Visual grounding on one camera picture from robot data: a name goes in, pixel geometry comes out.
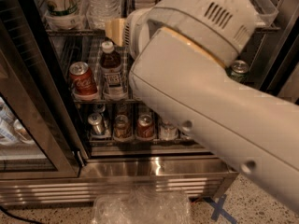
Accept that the empty clear plastic tray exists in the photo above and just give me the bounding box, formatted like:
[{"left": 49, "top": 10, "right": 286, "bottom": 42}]
[{"left": 250, "top": 0, "right": 278, "bottom": 28}]

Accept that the green soda can front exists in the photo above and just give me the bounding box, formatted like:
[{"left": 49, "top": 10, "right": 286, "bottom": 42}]
[{"left": 229, "top": 60, "right": 249, "bottom": 83}]

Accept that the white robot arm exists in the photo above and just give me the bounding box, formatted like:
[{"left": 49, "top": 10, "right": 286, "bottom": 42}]
[{"left": 121, "top": 0, "right": 299, "bottom": 212}]

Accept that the glass fridge door left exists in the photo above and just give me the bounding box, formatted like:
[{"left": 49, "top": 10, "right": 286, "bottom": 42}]
[{"left": 0, "top": 22, "right": 79, "bottom": 181}]

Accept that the black cable on floor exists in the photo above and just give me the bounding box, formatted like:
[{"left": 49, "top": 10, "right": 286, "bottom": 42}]
[{"left": 0, "top": 205, "right": 45, "bottom": 224}]

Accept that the red Coca-Cola can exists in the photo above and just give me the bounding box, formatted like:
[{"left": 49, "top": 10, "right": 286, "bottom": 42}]
[{"left": 69, "top": 62, "right": 97, "bottom": 95}]

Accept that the red can bottom shelf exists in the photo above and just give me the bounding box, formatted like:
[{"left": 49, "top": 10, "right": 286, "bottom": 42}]
[{"left": 137, "top": 114, "right": 154, "bottom": 138}]

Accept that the clear water bottle top shelf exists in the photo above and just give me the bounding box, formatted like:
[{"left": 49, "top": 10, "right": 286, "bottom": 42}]
[{"left": 87, "top": 0, "right": 121, "bottom": 30}]

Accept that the brown can bottom shelf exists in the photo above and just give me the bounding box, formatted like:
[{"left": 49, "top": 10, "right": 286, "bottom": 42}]
[{"left": 114, "top": 115, "right": 132, "bottom": 139}]

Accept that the clear plastic bin on floor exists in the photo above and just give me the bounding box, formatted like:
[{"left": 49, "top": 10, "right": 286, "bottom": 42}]
[{"left": 91, "top": 187, "right": 192, "bottom": 224}]

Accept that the small water bottle bottom shelf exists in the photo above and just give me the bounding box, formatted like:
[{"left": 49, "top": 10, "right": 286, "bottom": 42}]
[{"left": 160, "top": 119, "right": 178, "bottom": 141}]

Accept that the brown tea bottle left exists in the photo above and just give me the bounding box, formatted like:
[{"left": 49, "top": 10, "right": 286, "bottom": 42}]
[{"left": 100, "top": 41, "right": 125, "bottom": 96}]

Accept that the blue tape cross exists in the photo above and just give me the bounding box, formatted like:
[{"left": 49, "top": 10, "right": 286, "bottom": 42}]
[{"left": 204, "top": 194, "right": 237, "bottom": 224}]

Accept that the stainless steel fridge cabinet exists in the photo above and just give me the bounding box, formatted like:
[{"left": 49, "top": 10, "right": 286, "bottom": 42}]
[{"left": 0, "top": 0, "right": 299, "bottom": 207}]

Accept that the silver can bottom shelf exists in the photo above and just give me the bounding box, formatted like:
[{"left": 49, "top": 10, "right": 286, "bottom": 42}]
[{"left": 88, "top": 113, "right": 106, "bottom": 135}]

